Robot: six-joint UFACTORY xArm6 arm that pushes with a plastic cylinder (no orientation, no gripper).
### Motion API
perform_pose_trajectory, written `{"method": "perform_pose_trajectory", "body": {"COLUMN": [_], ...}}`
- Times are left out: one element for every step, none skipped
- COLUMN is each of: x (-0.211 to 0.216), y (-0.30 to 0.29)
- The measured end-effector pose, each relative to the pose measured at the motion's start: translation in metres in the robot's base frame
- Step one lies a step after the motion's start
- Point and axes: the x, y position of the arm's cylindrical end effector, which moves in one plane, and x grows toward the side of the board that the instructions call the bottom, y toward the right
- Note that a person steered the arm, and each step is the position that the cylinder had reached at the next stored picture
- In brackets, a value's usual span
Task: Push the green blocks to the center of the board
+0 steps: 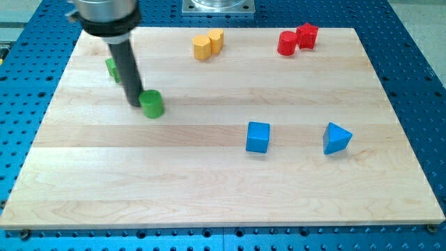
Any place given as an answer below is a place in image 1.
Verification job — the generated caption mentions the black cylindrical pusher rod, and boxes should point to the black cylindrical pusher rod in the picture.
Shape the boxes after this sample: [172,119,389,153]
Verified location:
[109,40,144,107]

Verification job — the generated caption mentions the green cylinder block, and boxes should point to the green cylinder block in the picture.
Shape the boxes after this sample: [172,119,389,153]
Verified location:
[139,89,164,119]

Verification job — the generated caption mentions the wooden board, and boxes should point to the wooden board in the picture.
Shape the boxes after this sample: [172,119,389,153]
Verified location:
[1,27,445,229]

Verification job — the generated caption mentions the green star block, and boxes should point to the green star block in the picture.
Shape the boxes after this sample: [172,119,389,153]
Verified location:
[105,58,121,83]

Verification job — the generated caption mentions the yellow hexagon block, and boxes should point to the yellow hexagon block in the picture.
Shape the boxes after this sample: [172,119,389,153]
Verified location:
[192,35,212,61]

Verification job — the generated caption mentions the yellow heart block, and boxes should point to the yellow heart block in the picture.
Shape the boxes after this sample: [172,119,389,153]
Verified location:
[208,29,224,54]

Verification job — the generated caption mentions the blue cube block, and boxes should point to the blue cube block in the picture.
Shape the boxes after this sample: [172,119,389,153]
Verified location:
[245,121,270,153]

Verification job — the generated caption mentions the red cylinder block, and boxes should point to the red cylinder block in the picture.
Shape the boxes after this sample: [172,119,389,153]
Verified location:
[277,31,298,56]

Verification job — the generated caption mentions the red star block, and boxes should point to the red star block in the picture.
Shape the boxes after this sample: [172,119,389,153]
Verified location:
[296,22,318,49]

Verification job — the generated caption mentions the blue triangle block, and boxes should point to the blue triangle block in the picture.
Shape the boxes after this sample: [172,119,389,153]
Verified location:
[323,122,353,155]

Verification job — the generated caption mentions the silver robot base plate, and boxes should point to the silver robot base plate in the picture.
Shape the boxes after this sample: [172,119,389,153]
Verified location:
[182,0,256,15]

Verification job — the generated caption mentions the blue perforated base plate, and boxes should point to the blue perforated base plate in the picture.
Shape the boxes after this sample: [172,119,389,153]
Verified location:
[1,0,445,251]

